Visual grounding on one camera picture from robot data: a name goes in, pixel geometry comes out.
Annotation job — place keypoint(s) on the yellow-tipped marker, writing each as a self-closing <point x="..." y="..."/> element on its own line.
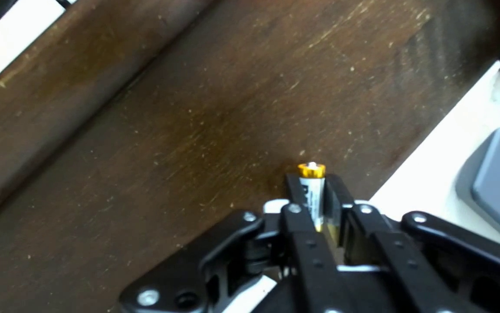
<point x="311" y="188"/>

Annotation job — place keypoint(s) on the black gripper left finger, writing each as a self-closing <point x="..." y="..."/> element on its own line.
<point x="302" y="261"/>

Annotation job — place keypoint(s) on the grey remote with buttons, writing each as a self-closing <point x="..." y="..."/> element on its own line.
<point x="498" y="185"/>

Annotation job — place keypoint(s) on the dark wooden nightstand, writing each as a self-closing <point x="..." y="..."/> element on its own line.
<point x="203" y="127"/>

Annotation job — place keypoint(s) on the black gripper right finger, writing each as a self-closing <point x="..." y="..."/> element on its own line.
<point x="411" y="254"/>

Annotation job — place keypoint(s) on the white paper pad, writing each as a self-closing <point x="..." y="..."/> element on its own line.
<point x="434" y="167"/>

